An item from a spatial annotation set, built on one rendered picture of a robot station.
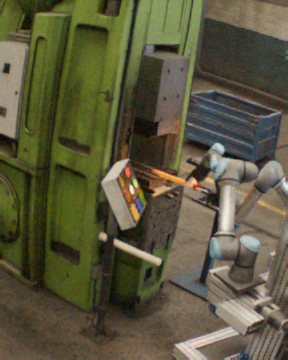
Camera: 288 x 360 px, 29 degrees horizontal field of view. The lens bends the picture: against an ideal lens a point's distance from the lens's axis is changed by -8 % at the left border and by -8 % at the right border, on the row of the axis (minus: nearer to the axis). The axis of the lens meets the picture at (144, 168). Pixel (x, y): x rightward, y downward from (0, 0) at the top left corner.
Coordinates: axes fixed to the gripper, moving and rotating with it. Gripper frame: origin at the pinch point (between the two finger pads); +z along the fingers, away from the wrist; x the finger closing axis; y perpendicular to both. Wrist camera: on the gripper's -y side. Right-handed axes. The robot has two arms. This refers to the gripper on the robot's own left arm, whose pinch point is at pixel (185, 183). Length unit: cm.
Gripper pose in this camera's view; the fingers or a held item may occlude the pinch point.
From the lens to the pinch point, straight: 367.3
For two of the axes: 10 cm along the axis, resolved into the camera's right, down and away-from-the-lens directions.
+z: -5.2, 6.6, 5.4
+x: 5.7, -2.1, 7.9
